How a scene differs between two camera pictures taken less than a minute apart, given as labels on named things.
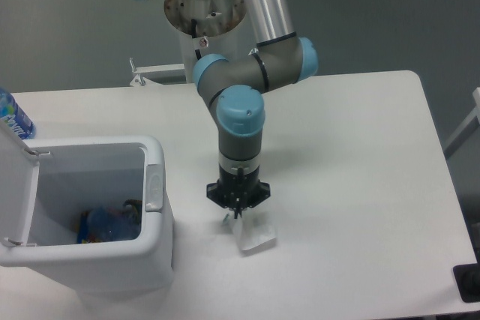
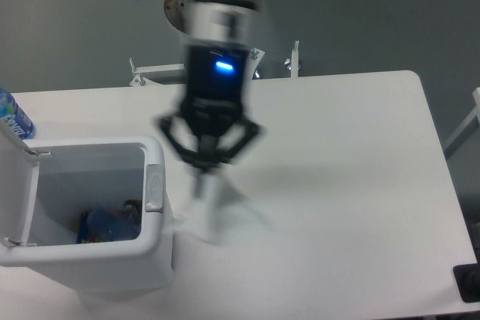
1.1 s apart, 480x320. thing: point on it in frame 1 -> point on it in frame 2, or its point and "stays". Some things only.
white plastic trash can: x=47 y=183 stays
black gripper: x=238 y=191 -> x=213 y=100
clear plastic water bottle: x=106 y=224 stays
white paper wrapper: x=253 y=232 -> x=220 y=212
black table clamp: x=468 y=279 stays
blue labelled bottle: x=11 y=112 stays
